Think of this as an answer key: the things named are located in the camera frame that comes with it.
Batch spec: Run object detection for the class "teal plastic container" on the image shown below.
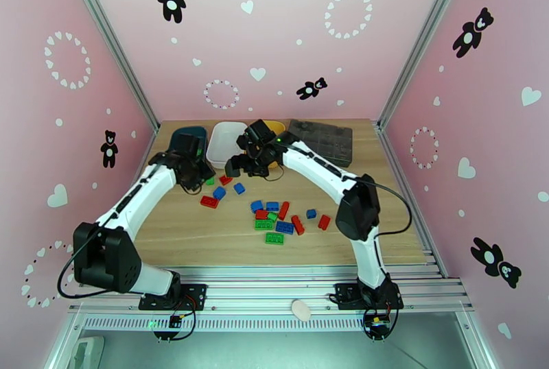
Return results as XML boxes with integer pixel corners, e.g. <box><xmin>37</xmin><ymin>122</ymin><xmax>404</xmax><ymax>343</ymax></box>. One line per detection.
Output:
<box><xmin>165</xmin><ymin>124</ymin><xmax>210</xmax><ymax>167</ymax></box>

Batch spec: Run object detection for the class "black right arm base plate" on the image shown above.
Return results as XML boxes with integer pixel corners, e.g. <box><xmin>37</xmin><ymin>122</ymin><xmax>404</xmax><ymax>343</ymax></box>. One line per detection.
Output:
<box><xmin>334</xmin><ymin>283</ymin><xmax>404</xmax><ymax>311</ymax></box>

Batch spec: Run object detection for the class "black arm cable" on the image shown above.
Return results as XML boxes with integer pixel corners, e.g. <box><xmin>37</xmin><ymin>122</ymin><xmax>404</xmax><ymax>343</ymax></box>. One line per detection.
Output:
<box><xmin>56</xmin><ymin>226</ymin><xmax>113</xmax><ymax>299</ymax></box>
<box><xmin>364</xmin><ymin>179</ymin><xmax>413</xmax><ymax>237</ymax></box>

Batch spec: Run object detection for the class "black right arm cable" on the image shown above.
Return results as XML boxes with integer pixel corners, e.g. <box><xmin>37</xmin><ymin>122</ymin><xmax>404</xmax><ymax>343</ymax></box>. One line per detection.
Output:
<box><xmin>364</xmin><ymin>179</ymin><xmax>413</xmax><ymax>237</ymax></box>

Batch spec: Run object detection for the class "aluminium frame post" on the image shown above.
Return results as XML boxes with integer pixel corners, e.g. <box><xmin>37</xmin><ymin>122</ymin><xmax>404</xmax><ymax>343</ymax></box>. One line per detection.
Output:
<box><xmin>59</xmin><ymin>0</ymin><xmax>161</xmax><ymax>134</ymax></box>
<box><xmin>376</xmin><ymin>0</ymin><xmax>474</xmax><ymax>130</ymax></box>

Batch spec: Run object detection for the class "slotted metal strip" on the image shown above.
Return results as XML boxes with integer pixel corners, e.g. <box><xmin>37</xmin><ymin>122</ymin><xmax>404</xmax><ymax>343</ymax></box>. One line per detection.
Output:
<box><xmin>80</xmin><ymin>316</ymin><xmax>371</xmax><ymax>333</ymax></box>

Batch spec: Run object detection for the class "white plastic object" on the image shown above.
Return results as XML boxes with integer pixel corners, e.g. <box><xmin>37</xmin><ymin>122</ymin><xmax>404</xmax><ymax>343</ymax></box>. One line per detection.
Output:
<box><xmin>70</xmin><ymin>336</ymin><xmax>106</xmax><ymax>369</ymax></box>

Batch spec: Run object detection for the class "yellow plastic container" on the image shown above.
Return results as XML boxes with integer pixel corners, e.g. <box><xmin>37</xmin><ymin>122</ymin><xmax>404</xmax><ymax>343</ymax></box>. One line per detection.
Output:
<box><xmin>242</xmin><ymin>119</ymin><xmax>287</xmax><ymax>171</ymax></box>

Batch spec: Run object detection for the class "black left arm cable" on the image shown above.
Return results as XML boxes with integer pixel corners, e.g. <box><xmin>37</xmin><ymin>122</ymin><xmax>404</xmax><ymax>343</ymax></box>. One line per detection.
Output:
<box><xmin>56</xmin><ymin>226</ymin><xmax>113</xmax><ymax>299</ymax></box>

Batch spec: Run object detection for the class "white plastic container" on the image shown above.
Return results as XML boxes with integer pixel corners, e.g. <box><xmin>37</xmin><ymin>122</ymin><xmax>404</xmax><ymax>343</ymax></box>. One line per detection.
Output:
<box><xmin>205</xmin><ymin>121</ymin><xmax>249</xmax><ymax>170</ymax></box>

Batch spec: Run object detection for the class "dark compartment organizer box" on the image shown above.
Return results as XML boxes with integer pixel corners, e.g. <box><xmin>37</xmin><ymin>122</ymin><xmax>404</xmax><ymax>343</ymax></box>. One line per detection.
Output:
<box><xmin>286</xmin><ymin>119</ymin><xmax>354</xmax><ymax>169</ymax></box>

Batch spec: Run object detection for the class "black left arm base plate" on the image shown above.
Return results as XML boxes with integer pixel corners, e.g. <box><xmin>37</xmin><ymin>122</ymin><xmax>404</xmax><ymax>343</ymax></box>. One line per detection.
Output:
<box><xmin>138</xmin><ymin>283</ymin><xmax>208</xmax><ymax>311</ymax></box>

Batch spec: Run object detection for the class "small right circuit board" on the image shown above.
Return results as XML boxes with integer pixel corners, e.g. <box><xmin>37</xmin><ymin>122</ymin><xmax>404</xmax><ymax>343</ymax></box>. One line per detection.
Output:
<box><xmin>364</xmin><ymin>313</ymin><xmax>394</xmax><ymax>340</ymax></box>

